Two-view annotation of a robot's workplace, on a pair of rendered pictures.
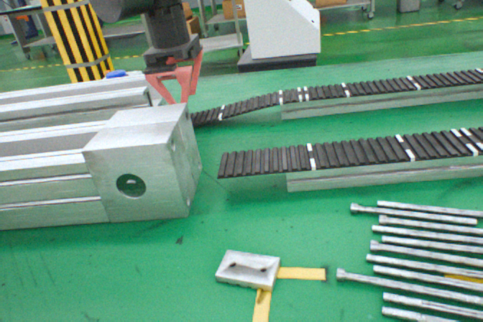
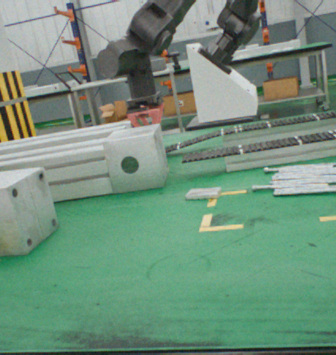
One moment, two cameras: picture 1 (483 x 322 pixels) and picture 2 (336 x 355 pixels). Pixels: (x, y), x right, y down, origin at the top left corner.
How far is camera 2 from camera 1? 0.42 m
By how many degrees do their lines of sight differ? 12
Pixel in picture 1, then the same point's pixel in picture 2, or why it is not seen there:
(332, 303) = (249, 196)
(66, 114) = not seen: hidden behind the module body
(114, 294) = (127, 210)
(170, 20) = (145, 78)
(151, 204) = (141, 177)
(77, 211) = (93, 186)
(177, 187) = (158, 164)
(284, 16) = (225, 86)
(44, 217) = (71, 192)
